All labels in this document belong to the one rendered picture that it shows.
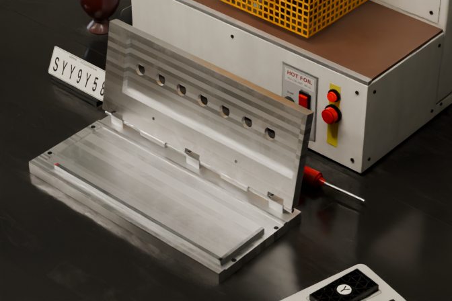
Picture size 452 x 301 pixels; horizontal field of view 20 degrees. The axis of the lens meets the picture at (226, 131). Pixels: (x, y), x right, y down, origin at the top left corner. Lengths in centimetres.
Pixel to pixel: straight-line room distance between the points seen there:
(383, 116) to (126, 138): 45
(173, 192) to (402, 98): 43
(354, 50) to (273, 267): 42
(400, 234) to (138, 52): 55
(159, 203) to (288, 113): 27
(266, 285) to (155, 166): 34
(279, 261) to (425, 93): 46
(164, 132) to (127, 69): 13
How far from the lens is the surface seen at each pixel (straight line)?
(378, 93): 215
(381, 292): 198
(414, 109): 228
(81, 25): 265
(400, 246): 208
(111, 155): 223
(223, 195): 213
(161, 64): 219
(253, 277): 201
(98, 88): 239
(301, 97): 220
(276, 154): 207
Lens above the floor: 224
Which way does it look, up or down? 35 degrees down
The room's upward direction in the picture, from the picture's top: straight up
